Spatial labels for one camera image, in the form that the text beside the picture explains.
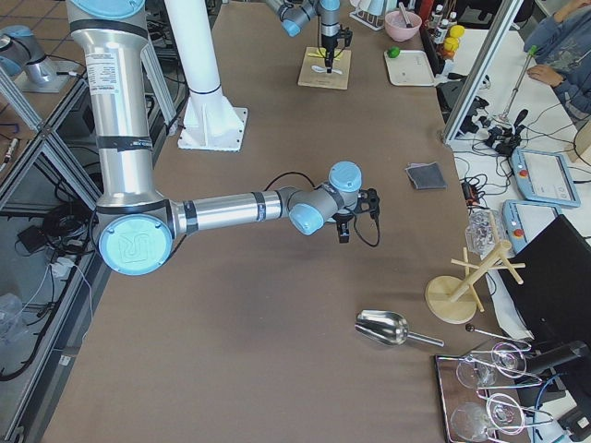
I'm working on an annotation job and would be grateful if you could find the lower teach pendant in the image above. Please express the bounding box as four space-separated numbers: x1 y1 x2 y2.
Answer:
501 199 562 253

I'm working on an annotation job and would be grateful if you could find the yellow lemon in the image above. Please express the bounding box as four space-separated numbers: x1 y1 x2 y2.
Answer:
448 25 465 39

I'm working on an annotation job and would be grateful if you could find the person in blue hoodie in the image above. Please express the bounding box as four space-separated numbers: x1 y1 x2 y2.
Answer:
524 0 590 124

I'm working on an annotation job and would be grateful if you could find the green lime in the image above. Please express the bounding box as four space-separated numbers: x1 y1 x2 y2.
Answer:
387 46 401 58

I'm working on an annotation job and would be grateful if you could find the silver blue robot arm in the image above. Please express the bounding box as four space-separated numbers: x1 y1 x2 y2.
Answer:
66 1 380 276
265 0 353 74

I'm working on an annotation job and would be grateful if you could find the pink bowl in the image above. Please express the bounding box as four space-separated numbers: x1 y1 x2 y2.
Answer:
384 10 423 42

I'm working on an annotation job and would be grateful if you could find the wine glass upper right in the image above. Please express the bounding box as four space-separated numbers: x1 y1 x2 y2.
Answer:
490 342 526 378

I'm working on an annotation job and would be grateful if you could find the metal rod green tip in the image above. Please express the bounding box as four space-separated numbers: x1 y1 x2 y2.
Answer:
495 45 537 126

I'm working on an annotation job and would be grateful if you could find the wine glass lower right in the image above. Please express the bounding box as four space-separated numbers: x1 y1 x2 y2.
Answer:
486 392 525 435

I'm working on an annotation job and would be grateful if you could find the metal glass rack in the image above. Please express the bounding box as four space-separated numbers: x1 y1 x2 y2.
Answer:
459 324 553 442

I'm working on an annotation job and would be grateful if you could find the wine glass lower left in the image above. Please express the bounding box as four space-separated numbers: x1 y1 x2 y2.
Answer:
451 402 490 442

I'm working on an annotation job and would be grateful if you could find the teach pendant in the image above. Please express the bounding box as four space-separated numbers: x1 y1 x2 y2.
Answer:
501 199 562 253
511 148 581 208

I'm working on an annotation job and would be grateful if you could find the wooden cutting board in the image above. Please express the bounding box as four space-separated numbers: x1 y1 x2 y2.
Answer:
297 46 352 90

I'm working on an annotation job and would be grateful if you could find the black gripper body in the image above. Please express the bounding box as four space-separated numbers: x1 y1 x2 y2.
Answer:
332 188 380 231
320 22 351 59

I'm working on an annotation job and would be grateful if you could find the upper teach pendant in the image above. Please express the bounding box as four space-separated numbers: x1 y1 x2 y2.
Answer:
511 148 581 208

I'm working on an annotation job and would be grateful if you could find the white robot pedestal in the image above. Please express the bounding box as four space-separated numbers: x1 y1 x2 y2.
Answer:
165 0 247 152

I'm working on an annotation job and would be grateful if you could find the wooden mug tree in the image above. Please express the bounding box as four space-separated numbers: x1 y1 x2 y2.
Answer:
425 213 525 324

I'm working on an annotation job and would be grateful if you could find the white spoon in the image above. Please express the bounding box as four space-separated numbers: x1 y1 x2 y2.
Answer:
311 65 344 76

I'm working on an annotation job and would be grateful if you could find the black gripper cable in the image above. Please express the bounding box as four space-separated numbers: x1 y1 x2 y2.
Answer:
263 172 382 248

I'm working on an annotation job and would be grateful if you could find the wine glass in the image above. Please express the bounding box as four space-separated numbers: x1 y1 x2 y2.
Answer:
451 402 490 442
486 392 525 435
455 358 497 389
490 342 526 378

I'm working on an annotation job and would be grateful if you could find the person's hand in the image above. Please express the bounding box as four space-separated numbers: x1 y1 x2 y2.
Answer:
526 65 564 88

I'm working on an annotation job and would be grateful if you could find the metal scoop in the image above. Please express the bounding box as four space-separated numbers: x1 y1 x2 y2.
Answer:
355 309 445 347

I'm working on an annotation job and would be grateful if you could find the clear plastic container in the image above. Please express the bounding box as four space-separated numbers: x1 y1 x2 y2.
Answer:
465 210 507 256

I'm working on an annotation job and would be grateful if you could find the aluminium frame post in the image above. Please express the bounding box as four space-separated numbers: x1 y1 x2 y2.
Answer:
441 0 523 145

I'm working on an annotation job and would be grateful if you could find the white tray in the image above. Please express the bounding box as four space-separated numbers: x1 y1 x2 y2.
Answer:
383 50 435 87

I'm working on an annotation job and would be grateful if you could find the grey folded cloth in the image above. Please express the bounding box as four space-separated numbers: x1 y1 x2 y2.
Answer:
405 162 447 190

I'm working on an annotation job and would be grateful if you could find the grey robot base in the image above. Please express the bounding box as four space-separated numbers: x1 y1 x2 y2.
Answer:
1 25 89 93

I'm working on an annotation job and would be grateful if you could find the wine glass upper left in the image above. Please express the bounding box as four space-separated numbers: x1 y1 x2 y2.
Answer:
455 358 497 389

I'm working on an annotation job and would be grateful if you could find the black monitor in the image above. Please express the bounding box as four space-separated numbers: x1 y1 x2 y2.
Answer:
500 215 590 343

